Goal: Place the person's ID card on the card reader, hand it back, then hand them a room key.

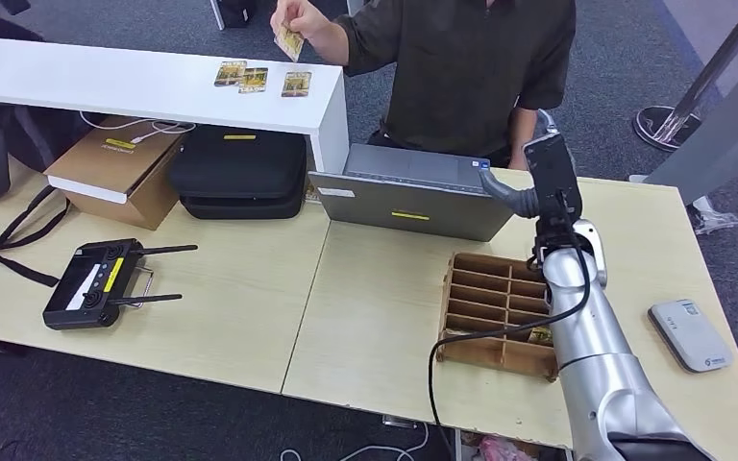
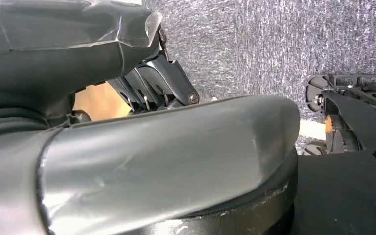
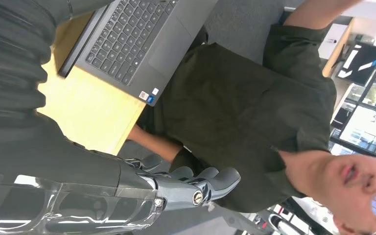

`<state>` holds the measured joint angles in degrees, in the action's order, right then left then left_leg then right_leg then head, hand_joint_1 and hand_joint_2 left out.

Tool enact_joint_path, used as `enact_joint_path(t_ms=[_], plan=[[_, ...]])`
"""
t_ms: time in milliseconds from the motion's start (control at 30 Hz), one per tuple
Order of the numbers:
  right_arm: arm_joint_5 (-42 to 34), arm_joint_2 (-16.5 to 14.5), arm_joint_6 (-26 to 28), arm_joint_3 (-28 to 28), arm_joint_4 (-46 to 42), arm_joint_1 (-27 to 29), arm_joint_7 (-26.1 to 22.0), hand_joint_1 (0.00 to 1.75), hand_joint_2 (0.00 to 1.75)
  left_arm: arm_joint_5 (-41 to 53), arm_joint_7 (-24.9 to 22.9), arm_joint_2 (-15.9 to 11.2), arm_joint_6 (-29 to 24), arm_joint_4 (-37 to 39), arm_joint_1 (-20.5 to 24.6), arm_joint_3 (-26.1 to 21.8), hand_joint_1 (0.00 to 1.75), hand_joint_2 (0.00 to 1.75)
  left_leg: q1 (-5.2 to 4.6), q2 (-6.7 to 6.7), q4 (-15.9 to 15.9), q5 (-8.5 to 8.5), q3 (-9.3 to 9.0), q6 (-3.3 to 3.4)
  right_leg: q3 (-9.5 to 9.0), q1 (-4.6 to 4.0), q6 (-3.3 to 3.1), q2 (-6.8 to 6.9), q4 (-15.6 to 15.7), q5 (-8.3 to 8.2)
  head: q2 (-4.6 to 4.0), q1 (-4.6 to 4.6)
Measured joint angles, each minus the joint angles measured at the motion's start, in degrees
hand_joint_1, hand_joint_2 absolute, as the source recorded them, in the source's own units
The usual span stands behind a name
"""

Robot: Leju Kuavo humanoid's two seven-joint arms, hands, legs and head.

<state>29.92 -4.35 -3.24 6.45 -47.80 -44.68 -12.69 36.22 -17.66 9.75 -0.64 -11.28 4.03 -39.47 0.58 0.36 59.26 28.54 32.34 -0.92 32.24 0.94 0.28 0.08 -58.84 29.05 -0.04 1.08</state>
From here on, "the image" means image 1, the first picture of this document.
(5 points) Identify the person's right hand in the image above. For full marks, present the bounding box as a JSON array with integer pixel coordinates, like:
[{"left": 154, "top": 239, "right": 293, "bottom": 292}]
[{"left": 270, "top": 0, "right": 333, "bottom": 42}]

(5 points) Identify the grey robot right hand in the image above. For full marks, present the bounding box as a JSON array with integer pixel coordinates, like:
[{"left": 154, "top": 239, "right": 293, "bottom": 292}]
[{"left": 478, "top": 109, "right": 565, "bottom": 221}]

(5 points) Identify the person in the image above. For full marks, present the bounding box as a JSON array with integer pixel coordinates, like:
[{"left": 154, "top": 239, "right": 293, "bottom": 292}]
[{"left": 270, "top": 0, "right": 578, "bottom": 172}]

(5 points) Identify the wooden card organizer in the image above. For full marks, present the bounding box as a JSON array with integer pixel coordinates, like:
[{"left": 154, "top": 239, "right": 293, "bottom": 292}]
[{"left": 435, "top": 252, "right": 561, "bottom": 383}]

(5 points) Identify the white card reader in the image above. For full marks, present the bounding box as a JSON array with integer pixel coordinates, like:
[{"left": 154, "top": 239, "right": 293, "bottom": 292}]
[{"left": 647, "top": 299, "right": 734, "bottom": 375}]

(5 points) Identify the black box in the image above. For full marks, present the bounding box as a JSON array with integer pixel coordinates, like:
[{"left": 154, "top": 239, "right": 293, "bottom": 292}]
[{"left": 217, "top": 0, "right": 259, "bottom": 28}]

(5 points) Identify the grey laptop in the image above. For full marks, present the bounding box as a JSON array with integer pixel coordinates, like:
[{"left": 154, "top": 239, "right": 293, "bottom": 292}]
[{"left": 307, "top": 143, "right": 515, "bottom": 244}]

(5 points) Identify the black carrying case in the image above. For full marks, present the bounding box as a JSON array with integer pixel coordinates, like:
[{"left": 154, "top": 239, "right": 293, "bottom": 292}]
[{"left": 168, "top": 126, "right": 308, "bottom": 222}]

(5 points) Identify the white counter shelf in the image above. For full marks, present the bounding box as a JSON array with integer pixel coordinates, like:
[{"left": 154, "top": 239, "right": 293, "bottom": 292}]
[{"left": 0, "top": 35, "right": 351, "bottom": 176}]

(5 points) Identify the brown cardboard box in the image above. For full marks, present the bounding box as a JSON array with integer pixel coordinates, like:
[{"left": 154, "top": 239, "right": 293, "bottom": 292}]
[{"left": 44, "top": 115, "right": 185, "bottom": 231}]

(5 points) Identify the pink bag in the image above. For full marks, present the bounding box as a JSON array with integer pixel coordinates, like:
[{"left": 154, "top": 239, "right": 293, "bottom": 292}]
[{"left": 480, "top": 437, "right": 529, "bottom": 461}]

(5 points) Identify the black bag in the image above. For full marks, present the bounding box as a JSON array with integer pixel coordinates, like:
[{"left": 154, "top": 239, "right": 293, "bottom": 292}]
[{"left": 0, "top": 101, "right": 90, "bottom": 204}]

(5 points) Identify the black remote controller with antennas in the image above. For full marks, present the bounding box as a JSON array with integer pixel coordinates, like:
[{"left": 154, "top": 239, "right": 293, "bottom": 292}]
[{"left": 42, "top": 238, "right": 199, "bottom": 332}]

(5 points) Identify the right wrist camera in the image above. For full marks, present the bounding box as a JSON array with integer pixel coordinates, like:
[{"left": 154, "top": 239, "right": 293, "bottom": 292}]
[{"left": 521, "top": 132, "right": 585, "bottom": 255}]

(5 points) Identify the chrome stanchion post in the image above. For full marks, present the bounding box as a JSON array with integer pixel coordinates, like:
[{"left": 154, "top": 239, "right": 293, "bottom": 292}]
[{"left": 632, "top": 0, "right": 738, "bottom": 154}]

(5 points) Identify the white charging cable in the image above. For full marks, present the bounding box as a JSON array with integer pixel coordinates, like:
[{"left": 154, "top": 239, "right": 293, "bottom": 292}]
[{"left": 79, "top": 110, "right": 197, "bottom": 146}]

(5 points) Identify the black camera cable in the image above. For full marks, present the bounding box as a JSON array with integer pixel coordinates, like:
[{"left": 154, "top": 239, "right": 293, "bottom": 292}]
[{"left": 427, "top": 190, "right": 593, "bottom": 461}]

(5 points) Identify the white floor cable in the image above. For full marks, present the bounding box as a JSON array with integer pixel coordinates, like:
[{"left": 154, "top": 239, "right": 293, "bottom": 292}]
[{"left": 280, "top": 427, "right": 431, "bottom": 461}]

